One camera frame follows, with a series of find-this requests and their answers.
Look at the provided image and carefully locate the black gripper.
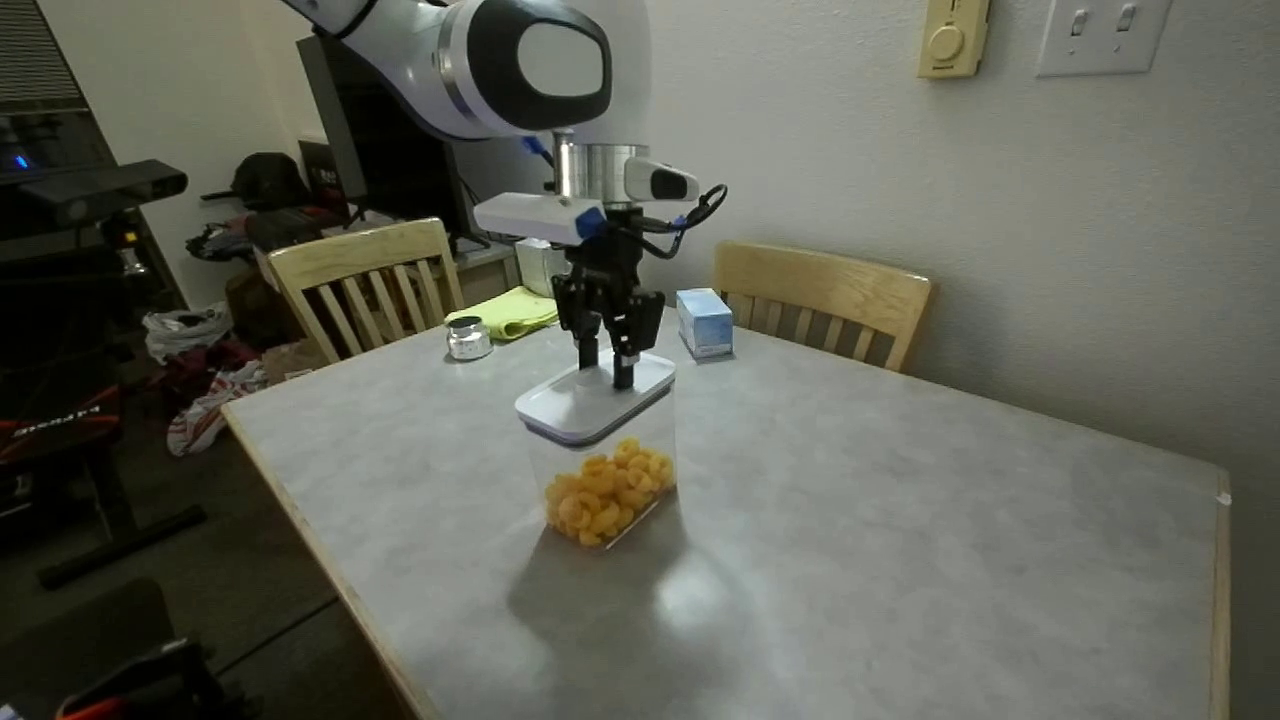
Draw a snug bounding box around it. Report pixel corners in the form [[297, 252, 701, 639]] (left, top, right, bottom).
[[548, 198, 670, 396]]

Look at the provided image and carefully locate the white rectangular container lid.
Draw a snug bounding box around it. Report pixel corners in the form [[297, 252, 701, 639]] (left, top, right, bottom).
[[513, 349, 680, 452]]

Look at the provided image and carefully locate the clear plastic food container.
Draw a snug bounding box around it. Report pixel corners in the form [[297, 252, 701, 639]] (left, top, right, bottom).
[[515, 375, 683, 555]]

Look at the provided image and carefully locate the clear container with yellow snacks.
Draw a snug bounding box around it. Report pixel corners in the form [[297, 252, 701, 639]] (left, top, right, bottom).
[[539, 437, 680, 550]]

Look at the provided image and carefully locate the blue tissue box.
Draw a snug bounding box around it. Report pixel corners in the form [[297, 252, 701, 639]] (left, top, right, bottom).
[[670, 284, 741, 364]]

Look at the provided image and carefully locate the green cloth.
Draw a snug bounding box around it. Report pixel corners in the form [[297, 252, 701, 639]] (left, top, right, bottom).
[[443, 284, 565, 349]]

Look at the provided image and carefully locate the wooden slat-back chair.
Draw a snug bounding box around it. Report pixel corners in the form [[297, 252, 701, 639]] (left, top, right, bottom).
[[262, 213, 469, 369], [713, 236, 936, 375]]

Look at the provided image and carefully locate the black monitor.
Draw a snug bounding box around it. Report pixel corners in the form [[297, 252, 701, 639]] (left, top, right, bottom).
[[292, 32, 472, 247]]

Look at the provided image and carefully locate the dark bag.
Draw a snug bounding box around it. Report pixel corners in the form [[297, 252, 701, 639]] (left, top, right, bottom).
[[229, 148, 315, 216]]

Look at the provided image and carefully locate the floor clutter pile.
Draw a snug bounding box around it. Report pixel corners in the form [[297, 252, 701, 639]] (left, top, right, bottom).
[[159, 349, 313, 461]]

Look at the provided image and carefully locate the black stand base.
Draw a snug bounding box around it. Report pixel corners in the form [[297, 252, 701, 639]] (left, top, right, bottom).
[[30, 396, 212, 594]]

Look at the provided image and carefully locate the red and black object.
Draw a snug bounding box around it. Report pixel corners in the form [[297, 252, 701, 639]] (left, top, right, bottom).
[[52, 630, 221, 720]]

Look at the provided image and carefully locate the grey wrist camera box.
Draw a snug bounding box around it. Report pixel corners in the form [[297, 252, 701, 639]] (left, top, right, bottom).
[[469, 189, 613, 247]]

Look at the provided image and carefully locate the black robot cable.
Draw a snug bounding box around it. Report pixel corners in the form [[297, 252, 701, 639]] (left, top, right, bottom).
[[629, 180, 731, 265]]

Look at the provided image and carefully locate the beige wall thermostat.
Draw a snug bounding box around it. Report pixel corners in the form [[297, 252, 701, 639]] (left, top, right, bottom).
[[911, 0, 995, 82]]

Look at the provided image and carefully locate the black depth camera bar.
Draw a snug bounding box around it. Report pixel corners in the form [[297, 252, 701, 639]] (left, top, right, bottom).
[[0, 156, 190, 236]]

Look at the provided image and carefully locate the white light switch plate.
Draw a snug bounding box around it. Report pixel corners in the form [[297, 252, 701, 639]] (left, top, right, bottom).
[[1031, 0, 1174, 78]]

